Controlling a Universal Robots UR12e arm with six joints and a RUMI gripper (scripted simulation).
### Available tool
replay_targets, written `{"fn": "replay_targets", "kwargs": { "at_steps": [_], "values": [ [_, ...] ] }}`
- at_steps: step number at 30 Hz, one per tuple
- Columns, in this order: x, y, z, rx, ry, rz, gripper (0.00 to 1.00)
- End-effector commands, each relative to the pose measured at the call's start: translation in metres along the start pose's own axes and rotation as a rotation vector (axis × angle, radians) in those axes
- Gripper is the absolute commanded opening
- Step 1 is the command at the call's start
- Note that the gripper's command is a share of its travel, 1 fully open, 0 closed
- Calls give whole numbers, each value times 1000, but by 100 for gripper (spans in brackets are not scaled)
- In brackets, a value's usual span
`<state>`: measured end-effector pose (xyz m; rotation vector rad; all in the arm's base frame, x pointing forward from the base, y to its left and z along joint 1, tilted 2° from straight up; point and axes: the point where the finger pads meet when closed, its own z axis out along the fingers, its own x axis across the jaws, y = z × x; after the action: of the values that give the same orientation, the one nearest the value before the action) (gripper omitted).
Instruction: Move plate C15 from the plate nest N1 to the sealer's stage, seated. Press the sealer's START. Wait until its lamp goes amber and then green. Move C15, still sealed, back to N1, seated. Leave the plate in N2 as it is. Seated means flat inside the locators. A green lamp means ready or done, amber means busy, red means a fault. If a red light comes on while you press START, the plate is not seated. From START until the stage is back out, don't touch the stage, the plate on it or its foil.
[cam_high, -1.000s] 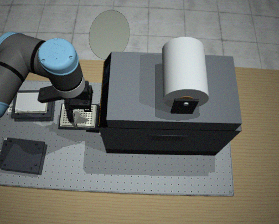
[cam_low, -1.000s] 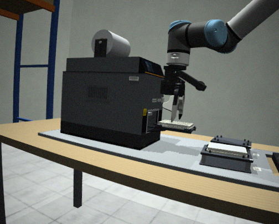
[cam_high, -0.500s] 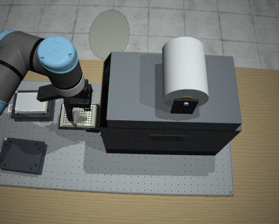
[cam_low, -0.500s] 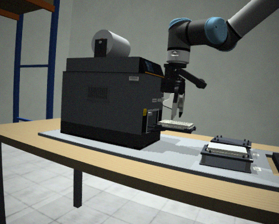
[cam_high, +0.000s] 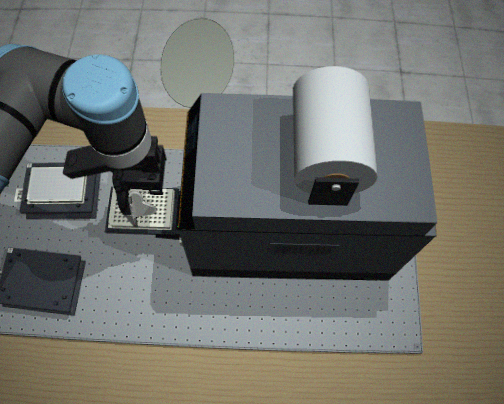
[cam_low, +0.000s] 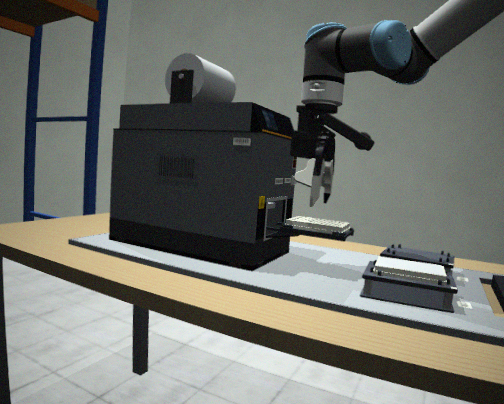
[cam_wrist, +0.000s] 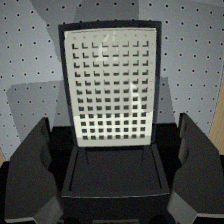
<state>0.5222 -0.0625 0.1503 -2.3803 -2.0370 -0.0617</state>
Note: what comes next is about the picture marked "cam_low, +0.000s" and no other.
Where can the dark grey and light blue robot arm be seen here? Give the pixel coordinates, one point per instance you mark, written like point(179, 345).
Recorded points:
point(331, 50)

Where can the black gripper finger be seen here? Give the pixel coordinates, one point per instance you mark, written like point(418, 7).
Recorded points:
point(311, 176)
point(328, 178)

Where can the white roll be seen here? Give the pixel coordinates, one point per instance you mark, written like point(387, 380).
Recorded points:
point(210, 82)

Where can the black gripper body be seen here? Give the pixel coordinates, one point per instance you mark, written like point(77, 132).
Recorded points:
point(311, 132)

